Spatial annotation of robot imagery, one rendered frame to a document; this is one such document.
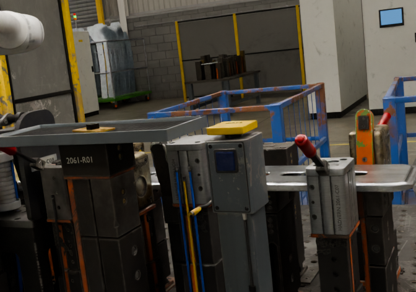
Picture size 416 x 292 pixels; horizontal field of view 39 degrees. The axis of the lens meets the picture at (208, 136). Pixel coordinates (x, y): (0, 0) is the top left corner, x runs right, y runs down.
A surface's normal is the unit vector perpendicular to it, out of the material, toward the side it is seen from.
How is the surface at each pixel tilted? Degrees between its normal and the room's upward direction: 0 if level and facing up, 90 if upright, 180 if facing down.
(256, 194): 90
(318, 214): 90
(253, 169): 90
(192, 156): 90
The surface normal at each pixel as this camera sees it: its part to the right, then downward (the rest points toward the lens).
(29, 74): 0.93, -0.02
